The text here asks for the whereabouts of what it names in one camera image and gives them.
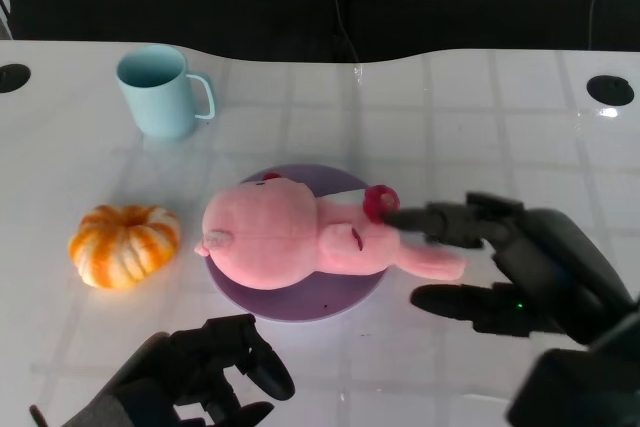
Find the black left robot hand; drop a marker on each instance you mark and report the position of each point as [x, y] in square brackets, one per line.
[170, 372]

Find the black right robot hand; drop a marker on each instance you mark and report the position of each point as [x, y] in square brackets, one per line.
[550, 257]

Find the pink plush doll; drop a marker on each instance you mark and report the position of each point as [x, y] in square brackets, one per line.
[265, 242]

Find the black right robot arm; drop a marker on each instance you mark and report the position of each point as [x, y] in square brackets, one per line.
[580, 392]

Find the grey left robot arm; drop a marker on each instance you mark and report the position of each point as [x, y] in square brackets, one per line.
[97, 412]

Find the lavender round plate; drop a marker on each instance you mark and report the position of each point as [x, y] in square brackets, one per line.
[300, 304]

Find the orange white plush pumpkin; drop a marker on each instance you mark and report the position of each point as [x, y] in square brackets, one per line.
[122, 249]

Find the black table grommet hole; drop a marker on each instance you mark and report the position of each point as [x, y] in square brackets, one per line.
[609, 90]
[12, 78]

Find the mint green mug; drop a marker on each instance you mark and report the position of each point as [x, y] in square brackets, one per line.
[160, 102]

